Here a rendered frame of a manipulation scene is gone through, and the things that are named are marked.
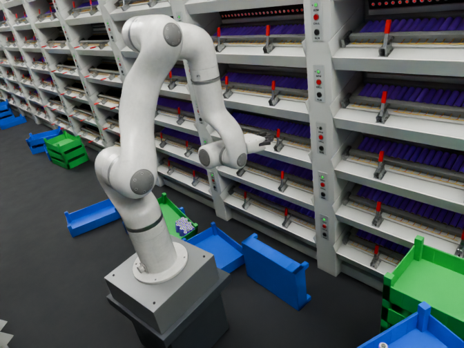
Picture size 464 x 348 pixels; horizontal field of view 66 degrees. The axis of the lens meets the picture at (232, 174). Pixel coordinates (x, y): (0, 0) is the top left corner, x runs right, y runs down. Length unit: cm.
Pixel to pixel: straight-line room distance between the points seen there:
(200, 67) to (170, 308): 74
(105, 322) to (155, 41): 121
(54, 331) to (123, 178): 100
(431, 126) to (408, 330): 55
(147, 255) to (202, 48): 65
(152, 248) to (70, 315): 78
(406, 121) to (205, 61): 62
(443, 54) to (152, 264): 101
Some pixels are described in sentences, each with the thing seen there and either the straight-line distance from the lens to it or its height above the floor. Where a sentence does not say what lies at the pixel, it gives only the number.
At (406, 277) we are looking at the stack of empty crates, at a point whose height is 40.
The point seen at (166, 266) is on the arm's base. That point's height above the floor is 41.
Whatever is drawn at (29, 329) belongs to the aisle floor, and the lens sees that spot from 191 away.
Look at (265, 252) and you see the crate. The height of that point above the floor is 20.
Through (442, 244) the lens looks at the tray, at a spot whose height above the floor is 35.
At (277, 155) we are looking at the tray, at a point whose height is 52.
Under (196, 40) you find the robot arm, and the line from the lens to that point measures 110.
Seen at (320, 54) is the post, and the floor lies 94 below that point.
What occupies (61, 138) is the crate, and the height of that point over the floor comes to 18.
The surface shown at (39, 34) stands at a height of 104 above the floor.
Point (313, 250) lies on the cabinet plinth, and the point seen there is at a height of 4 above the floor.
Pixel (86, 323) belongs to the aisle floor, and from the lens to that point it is 177.
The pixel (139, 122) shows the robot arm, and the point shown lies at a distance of 100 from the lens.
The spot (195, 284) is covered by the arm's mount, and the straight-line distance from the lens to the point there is 121.
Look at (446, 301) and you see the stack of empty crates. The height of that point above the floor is 40.
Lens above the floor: 118
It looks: 28 degrees down
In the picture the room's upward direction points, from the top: 10 degrees counter-clockwise
